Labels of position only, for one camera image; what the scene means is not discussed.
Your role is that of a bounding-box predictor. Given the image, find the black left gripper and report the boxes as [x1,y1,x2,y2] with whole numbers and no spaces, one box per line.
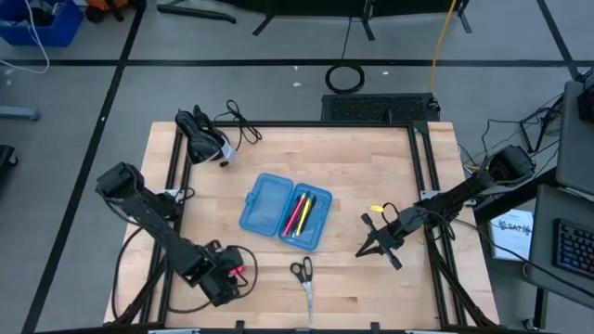
[203,259,246,308]

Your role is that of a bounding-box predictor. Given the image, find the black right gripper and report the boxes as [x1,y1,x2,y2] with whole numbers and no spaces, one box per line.
[355,207,424,272]

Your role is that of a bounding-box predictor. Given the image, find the blue plastic supply box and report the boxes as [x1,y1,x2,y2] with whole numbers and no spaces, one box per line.
[238,172,334,252]

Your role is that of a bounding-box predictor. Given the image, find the yellow highlighter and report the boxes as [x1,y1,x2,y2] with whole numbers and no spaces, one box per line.
[295,196,313,237]

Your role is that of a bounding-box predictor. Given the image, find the black-handled scissors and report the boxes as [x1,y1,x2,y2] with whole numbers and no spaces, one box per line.
[290,255,316,325]

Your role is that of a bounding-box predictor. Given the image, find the pink-red pencil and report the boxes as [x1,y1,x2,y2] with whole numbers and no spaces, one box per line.
[282,191,306,238]

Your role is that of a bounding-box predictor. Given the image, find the white paper sheet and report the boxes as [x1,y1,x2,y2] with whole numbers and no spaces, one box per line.
[489,208,535,262]

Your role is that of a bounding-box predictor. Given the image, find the black perforated computer case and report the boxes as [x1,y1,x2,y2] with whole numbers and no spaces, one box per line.
[320,93,441,124]

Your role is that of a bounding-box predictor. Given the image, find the grey keyboard desk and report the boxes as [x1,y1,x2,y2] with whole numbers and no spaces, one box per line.
[523,184,594,310]

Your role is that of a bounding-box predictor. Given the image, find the black floor stand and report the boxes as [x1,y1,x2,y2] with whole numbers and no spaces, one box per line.
[519,105,558,154]

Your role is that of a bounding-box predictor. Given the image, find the black backlit keyboard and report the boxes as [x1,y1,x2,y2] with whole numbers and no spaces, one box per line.
[551,217,594,282]

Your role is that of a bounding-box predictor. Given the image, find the backdrop stand pole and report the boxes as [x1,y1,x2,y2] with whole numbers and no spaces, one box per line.
[456,0,473,34]
[359,0,377,43]
[252,12,280,37]

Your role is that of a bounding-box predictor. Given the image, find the black backdrop curtain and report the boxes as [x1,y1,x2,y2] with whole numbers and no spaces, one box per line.
[217,0,465,19]

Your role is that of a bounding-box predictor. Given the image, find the black floor object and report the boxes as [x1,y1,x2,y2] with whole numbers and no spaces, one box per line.
[0,144,19,189]

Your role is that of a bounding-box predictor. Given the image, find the black device on desk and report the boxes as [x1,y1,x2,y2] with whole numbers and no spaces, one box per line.
[576,68,594,123]

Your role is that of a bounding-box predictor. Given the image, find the grey floor object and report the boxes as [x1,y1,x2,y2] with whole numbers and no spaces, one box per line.
[0,106,41,122]

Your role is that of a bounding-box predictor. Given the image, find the orange bag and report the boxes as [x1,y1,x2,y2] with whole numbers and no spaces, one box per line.
[84,0,140,23]

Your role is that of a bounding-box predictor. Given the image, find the blue storage bin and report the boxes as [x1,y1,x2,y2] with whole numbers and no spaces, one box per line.
[0,0,85,47]

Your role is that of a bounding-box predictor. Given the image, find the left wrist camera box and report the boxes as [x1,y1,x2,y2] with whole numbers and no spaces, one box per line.
[215,240,247,269]

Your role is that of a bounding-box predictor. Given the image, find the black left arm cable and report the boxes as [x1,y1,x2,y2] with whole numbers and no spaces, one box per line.
[110,226,149,321]

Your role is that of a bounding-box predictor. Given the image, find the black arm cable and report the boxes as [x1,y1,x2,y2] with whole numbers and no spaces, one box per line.
[420,215,594,289]
[110,226,149,321]

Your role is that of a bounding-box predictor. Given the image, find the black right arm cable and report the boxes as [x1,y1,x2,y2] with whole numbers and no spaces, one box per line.
[420,215,594,289]

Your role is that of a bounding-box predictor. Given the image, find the black aluminium table frame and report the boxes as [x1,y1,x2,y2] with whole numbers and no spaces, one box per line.
[110,120,500,328]

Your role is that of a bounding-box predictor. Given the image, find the black lamp cable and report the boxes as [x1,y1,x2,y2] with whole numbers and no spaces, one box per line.
[213,100,264,152]

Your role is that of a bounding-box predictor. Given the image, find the black tangled cables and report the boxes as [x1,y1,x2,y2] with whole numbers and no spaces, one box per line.
[457,92,565,186]

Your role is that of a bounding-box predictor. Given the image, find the black coiled cable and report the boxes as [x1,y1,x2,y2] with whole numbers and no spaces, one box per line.
[324,63,367,96]

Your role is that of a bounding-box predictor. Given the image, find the black straight floor cable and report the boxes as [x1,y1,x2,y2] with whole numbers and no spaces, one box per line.
[341,16,353,61]

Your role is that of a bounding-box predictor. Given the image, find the yellow hanging cable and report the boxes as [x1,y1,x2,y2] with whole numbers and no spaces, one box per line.
[429,0,459,94]

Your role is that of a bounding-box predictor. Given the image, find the white floor cable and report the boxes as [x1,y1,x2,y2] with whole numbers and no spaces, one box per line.
[0,0,51,75]

